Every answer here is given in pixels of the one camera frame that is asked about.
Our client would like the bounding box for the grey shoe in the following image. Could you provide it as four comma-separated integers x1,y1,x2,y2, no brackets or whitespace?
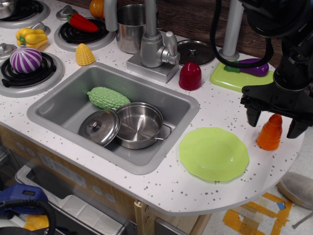
277,172,313,210

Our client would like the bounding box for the yellow toy bell pepper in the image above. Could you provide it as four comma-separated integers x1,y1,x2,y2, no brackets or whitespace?
16,28,48,49

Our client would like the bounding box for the back left stove burner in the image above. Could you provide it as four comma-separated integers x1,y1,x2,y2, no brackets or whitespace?
0,0,50,29

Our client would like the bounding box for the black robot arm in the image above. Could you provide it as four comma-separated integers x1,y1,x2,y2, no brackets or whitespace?
241,0,313,139

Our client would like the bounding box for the domed steel lid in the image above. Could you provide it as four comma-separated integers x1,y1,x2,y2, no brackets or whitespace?
78,110,120,147

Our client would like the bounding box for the purple striped toy onion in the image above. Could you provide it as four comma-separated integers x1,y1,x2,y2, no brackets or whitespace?
9,46,43,74

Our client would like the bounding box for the red toy chili pepper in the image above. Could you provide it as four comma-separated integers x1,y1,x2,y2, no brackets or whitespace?
67,13,98,33

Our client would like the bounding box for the black hose lower left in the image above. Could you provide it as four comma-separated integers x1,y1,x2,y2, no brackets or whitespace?
0,199,57,235

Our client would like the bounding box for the orange toy pumpkin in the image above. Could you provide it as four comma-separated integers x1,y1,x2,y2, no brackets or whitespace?
89,0,105,20

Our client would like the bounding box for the blue clamp tool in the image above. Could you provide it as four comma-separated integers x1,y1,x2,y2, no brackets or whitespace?
0,183,48,215

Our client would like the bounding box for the purple toy eggplant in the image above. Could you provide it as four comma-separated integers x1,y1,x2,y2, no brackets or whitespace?
224,58,269,77

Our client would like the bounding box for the light green plastic plate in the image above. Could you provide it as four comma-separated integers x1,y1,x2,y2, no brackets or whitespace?
179,127,249,182

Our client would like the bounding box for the steel pan with handles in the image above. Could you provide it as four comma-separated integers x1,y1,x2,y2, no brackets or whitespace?
116,102,172,149

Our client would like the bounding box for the back right stove burner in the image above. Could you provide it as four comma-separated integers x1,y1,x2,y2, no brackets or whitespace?
54,18,115,52

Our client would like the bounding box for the orange toy carrot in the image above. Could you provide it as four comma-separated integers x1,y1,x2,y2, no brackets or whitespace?
256,114,282,151

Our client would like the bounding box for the dark red toy pepper half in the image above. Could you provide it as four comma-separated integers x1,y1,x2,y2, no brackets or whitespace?
179,62,202,91

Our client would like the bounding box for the yellow toy corn piece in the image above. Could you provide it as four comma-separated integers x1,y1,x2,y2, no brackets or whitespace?
75,43,95,66

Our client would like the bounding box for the front left stove burner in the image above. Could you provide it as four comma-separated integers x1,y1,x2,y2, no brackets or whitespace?
0,52,64,98

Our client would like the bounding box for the green toy bitter melon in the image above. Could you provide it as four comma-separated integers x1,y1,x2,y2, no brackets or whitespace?
87,87,131,109

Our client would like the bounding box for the flat steel pot lid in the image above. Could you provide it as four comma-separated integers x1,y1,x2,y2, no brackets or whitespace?
178,40,215,66

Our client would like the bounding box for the tall steel pot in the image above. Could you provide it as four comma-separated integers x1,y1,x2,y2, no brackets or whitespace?
116,4,146,54

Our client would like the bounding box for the stove burner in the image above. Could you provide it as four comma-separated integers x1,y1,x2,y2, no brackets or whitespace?
54,18,115,52
0,0,50,29
0,52,64,98

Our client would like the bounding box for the grey sink basin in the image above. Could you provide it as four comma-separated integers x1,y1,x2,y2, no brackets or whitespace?
27,63,200,174

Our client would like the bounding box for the grey stove knob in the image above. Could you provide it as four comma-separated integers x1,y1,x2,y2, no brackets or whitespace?
30,22,51,35
0,43,17,60
56,5,78,21

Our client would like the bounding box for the black corrugated cable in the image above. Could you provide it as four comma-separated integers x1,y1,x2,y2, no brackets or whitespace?
209,0,274,70

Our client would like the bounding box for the green cutting board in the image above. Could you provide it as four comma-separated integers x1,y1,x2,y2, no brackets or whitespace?
210,62,273,93

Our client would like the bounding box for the grey toy faucet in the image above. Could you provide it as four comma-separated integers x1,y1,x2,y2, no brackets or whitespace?
104,0,180,83

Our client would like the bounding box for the grey metal pole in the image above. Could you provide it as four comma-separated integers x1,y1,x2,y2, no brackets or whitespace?
219,0,244,61

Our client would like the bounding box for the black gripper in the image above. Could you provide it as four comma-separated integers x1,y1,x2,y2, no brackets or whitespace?
241,71,313,139

